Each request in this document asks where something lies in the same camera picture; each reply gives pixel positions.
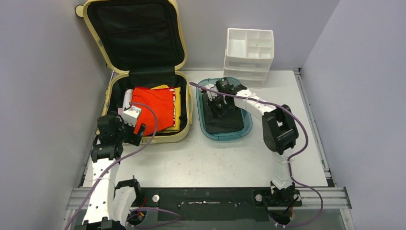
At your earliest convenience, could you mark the dark navy fabric item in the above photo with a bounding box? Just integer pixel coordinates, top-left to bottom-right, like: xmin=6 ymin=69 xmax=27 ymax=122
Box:
xmin=203 ymin=102 xmax=245 ymax=135

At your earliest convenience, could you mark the teal transparent plastic tray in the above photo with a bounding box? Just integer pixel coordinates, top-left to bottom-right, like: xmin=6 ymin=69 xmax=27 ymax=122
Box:
xmin=195 ymin=87 xmax=253 ymax=141

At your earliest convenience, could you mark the yellow hard-shell suitcase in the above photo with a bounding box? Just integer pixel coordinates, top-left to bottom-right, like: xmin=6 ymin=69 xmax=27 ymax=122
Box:
xmin=75 ymin=0 xmax=193 ymax=144

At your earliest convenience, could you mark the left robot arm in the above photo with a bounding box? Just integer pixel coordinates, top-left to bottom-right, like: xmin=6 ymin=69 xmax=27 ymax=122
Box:
xmin=75 ymin=114 xmax=143 ymax=230

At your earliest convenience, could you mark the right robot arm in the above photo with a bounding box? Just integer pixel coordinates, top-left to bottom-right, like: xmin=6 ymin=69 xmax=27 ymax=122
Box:
xmin=202 ymin=78 xmax=301 ymax=207

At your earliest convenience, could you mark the white cylindrical bottle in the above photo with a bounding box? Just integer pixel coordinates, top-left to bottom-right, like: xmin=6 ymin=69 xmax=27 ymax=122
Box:
xmin=122 ymin=89 xmax=133 ymax=110

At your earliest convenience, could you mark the red white striped garment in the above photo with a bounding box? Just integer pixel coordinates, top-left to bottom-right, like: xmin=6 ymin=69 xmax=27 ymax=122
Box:
xmin=131 ymin=88 xmax=176 ymax=137

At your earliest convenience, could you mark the yellow folded garment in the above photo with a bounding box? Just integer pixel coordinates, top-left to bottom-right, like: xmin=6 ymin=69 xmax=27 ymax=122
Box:
xmin=151 ymin=84 xmax=181 ymax=133

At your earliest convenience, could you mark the white plastic drawer organizer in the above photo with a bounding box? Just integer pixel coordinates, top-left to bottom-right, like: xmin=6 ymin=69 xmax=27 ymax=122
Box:
xmin=224 ymin=28 xmax=275 ymax=88

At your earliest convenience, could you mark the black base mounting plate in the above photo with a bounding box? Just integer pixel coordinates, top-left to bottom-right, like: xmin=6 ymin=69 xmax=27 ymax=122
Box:
xmin=134 ymin=187 xmax=302 ymax=222

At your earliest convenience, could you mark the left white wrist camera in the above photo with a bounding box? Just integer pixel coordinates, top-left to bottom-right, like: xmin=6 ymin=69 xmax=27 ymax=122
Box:
xmin=121 ymin=104 xmax=142 ymax=127

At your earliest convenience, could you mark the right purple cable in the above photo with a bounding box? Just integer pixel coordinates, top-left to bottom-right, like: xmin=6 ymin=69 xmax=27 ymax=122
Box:
xmin=189 ymin=81 xmax=324 ymax=229

